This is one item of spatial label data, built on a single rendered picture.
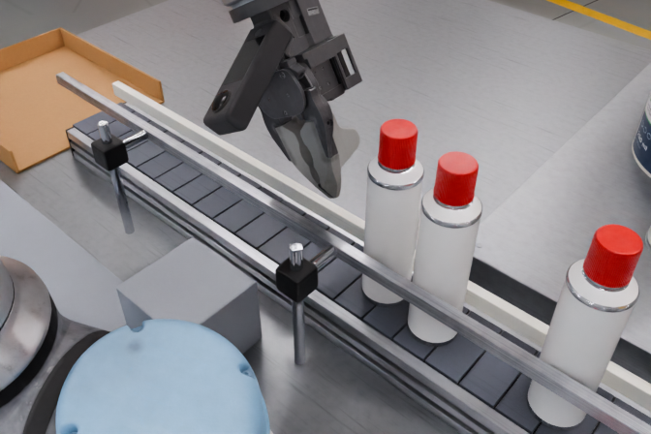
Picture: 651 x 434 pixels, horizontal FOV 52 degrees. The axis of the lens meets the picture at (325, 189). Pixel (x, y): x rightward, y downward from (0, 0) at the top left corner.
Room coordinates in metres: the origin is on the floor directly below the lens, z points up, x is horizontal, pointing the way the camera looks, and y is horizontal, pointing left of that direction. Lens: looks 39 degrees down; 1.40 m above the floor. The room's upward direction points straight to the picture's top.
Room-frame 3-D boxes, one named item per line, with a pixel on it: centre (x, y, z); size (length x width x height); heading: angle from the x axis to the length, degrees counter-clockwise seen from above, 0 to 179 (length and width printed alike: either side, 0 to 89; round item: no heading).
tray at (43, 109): (0.94, 0.46, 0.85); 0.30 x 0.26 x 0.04; 48
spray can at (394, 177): (0.48, -0.06, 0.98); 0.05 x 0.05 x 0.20
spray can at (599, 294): (0.34, -0.21, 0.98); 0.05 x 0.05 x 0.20
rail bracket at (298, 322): (0.44, 0.01, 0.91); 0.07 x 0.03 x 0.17; 138
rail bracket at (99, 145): (0.64, 0.24, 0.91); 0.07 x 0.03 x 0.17; 138
